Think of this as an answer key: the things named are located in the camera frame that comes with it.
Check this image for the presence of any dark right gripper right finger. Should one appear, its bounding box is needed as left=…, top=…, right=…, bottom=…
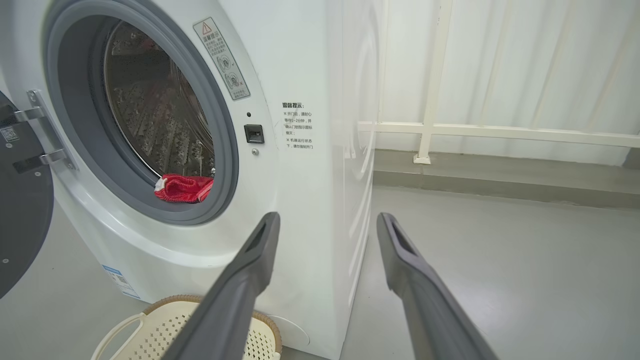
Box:
left=376, top=212, right=501, bottom=360

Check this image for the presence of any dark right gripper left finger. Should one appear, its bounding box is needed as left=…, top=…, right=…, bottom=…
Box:
left=162, top=211, right=281, bottom=360

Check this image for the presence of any red and white garment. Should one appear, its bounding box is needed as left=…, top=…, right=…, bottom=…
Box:
left=154, top=173, right=215, bottom=204

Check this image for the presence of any black round glass washer door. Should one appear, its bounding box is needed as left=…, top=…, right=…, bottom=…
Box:
left=0, top=90, right=55, bottom=300

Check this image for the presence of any cream perforated laundry basket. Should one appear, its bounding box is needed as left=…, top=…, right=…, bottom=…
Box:
left=91, top=295, right=284, bottom=360

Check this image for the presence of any white front-load washing machine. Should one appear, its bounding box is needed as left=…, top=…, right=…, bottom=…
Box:
left=0, top=0, right=387, bottom=360

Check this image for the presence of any grey rubber door gasket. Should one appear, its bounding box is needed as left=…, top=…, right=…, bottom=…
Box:
left=42, top=0, right=240, bottom=226

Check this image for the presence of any black door lock latch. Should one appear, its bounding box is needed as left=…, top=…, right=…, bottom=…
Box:
left=243, top=123, right=265, bottom=145

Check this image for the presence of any metal door hinge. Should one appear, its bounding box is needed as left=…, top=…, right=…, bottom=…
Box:
left=14, top=89, right=77, bottom=172

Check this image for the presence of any round white filter cover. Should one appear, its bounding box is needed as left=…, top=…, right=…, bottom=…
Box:
left=262, top=314, right=311, bottom=352

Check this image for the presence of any blue energy label sticker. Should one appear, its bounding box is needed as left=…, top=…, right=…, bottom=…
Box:
left=102, top=264, right=142, bottom=300

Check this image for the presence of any perforated steel washer drum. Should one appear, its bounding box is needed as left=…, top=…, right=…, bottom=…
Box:
left=103, top=20, right=216, bottom=181

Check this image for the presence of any white metal railing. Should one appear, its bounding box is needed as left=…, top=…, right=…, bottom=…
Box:
left=357, top=0, right=640, bottom=166

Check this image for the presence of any grey warning sticker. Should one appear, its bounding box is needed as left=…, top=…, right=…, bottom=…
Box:
left=193, top=17, right=251, bottom=101

